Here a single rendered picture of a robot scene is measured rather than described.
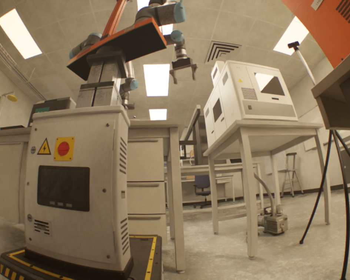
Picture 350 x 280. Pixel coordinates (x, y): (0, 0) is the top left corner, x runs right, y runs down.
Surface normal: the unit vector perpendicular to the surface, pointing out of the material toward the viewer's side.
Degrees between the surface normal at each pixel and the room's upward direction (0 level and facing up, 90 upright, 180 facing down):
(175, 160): 90
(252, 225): 90
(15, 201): 90
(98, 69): 90
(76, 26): 180
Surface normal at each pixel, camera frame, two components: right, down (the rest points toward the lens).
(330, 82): -1.00, 0.03
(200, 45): 0.05, 0.95
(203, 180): 0.07, -0.46
